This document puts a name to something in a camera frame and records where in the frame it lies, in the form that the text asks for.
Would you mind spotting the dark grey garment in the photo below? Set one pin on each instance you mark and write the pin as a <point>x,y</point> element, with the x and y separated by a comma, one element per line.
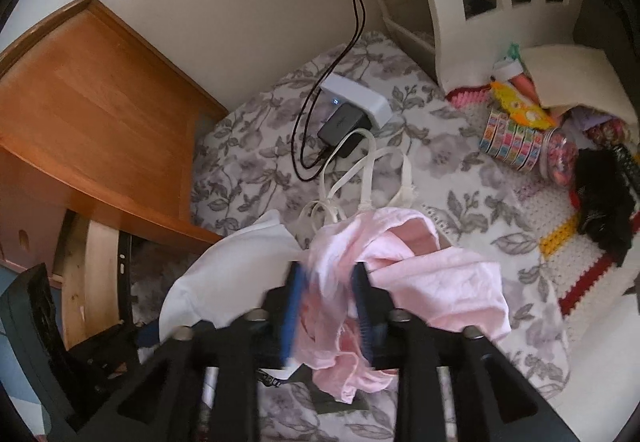
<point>330,404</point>

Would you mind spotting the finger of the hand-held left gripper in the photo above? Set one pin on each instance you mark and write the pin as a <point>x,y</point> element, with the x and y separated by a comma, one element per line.
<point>110,347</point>

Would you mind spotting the white cotton underwear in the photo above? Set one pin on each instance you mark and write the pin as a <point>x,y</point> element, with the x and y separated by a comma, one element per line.
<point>230,262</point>

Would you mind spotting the wooden dresser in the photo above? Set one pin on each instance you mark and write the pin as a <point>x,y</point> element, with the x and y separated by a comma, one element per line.
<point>100,97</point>

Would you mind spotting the wooden drawer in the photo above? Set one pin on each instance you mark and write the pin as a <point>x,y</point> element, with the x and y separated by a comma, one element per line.
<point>100,262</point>

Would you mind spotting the black cloth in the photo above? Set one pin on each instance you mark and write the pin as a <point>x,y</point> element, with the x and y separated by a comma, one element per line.
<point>600,207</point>

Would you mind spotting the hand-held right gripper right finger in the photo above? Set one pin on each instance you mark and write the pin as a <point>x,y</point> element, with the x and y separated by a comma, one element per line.
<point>361,312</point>

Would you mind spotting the closed drawer front with recess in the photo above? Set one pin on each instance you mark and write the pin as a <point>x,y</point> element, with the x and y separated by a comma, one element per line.
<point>30,247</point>

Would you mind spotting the jar of pink beads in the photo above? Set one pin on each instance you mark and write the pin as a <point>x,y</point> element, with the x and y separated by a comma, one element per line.
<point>560,157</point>

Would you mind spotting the green white orange toy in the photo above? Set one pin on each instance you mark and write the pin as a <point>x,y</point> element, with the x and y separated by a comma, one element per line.
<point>507,69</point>

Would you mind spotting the white lattice cabinet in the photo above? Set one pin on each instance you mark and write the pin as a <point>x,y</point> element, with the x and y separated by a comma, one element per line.
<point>450,22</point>

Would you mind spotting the yellow toy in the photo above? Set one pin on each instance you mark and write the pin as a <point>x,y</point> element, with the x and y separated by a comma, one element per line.
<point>520,109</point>

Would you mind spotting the pink underwear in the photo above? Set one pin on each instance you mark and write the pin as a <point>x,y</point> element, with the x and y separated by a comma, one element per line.
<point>440,282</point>

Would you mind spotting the white charging box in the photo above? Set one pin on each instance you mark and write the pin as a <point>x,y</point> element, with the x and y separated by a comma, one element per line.
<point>360,97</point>

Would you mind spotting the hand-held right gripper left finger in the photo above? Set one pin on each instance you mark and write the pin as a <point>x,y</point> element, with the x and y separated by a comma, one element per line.
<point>292,312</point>

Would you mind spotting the floral bed sheet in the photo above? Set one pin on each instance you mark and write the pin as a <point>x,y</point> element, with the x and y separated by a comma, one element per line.
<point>450,157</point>

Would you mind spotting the beige cushion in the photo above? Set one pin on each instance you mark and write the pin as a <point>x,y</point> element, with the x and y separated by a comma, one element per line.
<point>575,77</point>

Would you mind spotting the black power adapter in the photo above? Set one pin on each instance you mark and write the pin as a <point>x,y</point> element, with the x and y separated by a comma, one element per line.
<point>340,124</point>

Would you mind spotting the colourful crochet blanket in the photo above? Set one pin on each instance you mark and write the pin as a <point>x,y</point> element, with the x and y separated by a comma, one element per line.
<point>550,222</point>

